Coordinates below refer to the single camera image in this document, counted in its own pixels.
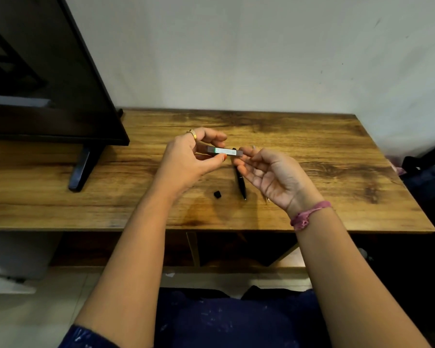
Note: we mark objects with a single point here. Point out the dark blue patterned clothing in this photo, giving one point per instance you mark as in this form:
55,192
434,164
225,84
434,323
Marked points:
221,318

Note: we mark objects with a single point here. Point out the pink thread wristband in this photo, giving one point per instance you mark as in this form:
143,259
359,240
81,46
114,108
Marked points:
306,215

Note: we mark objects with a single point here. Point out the black pen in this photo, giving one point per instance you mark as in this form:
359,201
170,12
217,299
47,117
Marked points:
241,184

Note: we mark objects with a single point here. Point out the person's left hand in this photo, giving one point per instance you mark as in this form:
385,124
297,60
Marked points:
179,166

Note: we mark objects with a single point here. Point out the person's right forearm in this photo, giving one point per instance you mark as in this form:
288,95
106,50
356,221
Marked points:
348,286

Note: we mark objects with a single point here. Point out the person's left forearm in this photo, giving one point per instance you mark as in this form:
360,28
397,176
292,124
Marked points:
130,268

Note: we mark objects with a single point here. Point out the person's right hand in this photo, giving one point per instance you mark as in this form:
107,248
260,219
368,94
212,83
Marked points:
279,181

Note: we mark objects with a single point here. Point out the person's left thumb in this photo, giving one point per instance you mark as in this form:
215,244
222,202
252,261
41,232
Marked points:
210,163

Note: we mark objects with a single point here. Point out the small silver rectangular box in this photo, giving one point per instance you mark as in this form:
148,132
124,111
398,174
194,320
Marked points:
224,151

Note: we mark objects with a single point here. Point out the person's right thumb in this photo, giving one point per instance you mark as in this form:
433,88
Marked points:
252,151

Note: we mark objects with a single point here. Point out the small black cap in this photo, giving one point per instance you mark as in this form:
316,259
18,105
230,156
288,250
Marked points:
217,194

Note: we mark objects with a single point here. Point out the black flat screen television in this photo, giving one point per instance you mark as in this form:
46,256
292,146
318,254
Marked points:
47,68

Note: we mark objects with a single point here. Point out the dark bag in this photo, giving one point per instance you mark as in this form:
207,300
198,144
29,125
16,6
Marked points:
427,184

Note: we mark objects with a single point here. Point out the gold-tipped pen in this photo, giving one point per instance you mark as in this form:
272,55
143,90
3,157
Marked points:
267,199

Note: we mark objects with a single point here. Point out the pink cloth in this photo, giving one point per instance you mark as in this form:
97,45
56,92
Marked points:
398,169

